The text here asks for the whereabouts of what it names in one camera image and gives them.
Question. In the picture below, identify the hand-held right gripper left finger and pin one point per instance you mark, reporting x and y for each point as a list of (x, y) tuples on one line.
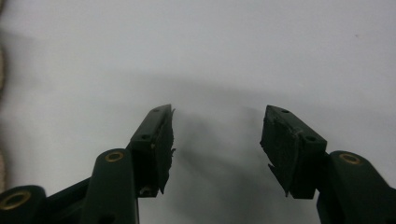
[(151, 146)]

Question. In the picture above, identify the white table mat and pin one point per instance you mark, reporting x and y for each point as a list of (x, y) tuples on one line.
[(199, 46)]

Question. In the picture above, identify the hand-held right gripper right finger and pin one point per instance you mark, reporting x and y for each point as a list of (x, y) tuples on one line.
[(289, 146)]

